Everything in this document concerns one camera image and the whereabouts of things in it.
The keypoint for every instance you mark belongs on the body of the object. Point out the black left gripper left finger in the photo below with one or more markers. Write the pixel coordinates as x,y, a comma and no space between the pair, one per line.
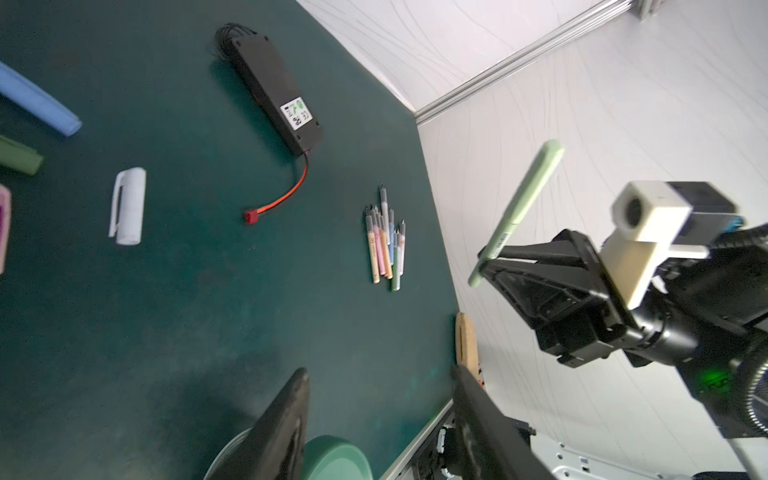
273,447

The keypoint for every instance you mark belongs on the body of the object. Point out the beige fountain pen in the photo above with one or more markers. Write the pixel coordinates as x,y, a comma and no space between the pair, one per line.
372,246

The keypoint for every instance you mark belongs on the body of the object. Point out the blue pen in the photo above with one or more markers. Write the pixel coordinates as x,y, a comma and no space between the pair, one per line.
390,229

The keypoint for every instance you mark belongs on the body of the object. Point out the pink pen cap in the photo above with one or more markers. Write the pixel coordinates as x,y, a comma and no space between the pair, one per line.
5,221

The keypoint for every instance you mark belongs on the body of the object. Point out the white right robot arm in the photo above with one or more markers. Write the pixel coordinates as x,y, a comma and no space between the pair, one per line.
708,320

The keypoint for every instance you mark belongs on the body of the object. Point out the white pen light-blue cap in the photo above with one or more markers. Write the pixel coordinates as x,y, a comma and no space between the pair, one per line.
384,206

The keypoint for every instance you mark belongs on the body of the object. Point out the pink pen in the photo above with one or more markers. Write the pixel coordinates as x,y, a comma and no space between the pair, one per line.
401,239
378,244

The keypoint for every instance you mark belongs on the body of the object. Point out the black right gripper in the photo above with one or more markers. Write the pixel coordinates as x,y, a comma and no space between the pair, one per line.
563,292

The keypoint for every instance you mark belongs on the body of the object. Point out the black battery box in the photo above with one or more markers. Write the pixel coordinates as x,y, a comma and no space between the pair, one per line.
259,65

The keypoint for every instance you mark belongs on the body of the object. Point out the dark green pen cap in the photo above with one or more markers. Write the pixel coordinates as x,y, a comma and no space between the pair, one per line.
19,157

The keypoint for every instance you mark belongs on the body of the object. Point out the dark green pen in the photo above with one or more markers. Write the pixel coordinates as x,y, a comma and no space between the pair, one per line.
396,282

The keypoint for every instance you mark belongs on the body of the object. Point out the green lidded round container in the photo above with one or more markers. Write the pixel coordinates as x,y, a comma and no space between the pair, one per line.
330,457

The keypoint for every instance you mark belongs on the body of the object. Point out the blue pen cap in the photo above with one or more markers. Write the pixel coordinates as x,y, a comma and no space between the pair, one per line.
38,102

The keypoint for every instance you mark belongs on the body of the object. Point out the light green pen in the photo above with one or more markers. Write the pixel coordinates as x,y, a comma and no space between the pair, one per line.
545,162

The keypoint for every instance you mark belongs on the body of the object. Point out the pale white pen cap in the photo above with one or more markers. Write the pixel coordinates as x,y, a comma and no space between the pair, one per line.
127,207

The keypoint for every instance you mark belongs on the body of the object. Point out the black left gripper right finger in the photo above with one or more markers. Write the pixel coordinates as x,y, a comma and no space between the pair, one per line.
486,444

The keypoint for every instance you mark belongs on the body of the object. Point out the cork sanding block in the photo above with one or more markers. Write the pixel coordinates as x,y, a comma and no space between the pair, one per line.
466,346

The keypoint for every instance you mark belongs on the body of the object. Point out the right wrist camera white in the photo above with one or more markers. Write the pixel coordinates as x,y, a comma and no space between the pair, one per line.
655,221

